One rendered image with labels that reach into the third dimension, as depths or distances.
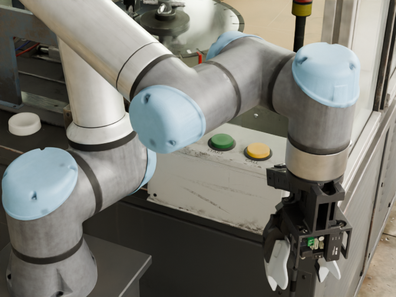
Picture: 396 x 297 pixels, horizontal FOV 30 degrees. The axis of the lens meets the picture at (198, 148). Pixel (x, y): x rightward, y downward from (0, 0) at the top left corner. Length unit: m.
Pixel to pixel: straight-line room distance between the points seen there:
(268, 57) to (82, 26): 0.22
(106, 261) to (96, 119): 0.28
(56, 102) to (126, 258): 0.56
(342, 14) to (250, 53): 0.30
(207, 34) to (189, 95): 0.82
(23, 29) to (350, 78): 0.97
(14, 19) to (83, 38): 0.80
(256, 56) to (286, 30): 1.25
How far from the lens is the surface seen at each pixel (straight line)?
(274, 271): 1.01
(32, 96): 1.79
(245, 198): 1.33
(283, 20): 2.18
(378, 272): 2.46
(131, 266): 1.30
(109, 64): 0.85
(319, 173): 0.88
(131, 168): 1.22
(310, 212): 0.91
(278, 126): 1.49
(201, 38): 1.60
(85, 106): 1.17
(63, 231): 1.17
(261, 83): 0.87
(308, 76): 0.82
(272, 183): 1.01
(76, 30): 0.88
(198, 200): 1.38
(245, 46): 0.89
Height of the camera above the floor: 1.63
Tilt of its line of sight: 34 degrees down
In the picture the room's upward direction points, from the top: straight up
